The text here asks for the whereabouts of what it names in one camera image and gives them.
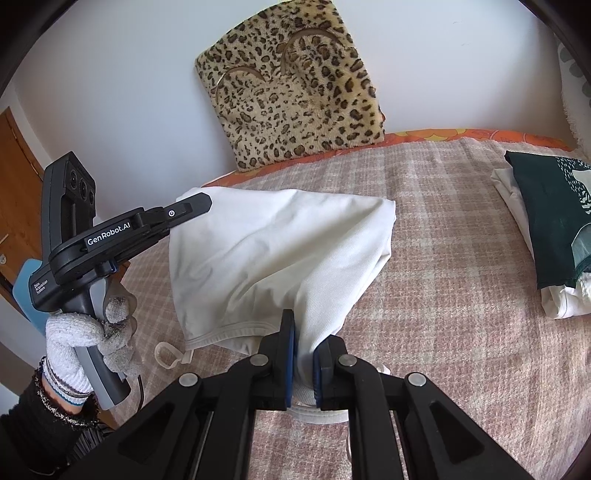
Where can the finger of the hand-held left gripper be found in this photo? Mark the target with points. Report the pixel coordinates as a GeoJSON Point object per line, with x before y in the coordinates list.
{"type": "Point", "coordinates": [184, 207]}

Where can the person's left forearm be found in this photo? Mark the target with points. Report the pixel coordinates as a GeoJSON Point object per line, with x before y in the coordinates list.
{"type": "Point", "coordinates": [27, 443]}

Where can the blue panel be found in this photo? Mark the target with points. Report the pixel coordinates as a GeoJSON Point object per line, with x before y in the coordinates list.
{"type": "Point", "coordinates": [25, 281]}

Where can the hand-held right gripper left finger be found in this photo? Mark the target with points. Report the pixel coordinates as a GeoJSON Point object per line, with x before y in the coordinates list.
{"type": "Point", "coordinates": [288, 337]}

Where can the white leaf print pillow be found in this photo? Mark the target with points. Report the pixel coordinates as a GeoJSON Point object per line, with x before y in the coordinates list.
{"type": "Point", "coordinates": [577, 92]}

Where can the dark green folded garment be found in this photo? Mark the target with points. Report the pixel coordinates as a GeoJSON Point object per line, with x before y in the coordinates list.
{"type": "Point", "coordinates": [545, 221]}

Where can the white folded garment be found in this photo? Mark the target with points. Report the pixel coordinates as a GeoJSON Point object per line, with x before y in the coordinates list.
{"type": "Point", "coordinates": [565, 302]}

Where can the person's left hand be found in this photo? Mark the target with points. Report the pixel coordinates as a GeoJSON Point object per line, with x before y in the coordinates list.
{"type": "Point", "coordinates": [64, 350]}

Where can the white camisole top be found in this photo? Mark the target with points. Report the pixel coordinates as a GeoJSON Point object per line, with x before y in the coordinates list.
{"type": "Point", "coordinates": [277, 244]}

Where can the pink plaid blanket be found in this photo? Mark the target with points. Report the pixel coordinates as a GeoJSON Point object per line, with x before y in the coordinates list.
{"type": "Point", "coordinates": [438, 277]}

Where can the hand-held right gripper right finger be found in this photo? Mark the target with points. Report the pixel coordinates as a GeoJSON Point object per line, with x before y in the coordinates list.
{"type": "Point", "coordinates": [317, 374]}

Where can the wooden door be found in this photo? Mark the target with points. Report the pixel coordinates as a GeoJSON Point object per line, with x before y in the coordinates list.
{"type": "Point", "coordinates": [18, 184]}

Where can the leopard print cushion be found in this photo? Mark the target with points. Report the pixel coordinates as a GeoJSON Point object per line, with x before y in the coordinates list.
{"type": "Point", "coordinates": [295, 92]}

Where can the orange floral bedsheet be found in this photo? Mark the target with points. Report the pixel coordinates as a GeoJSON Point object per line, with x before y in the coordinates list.
{"type": "Point", "coordinates": [508, 136]}

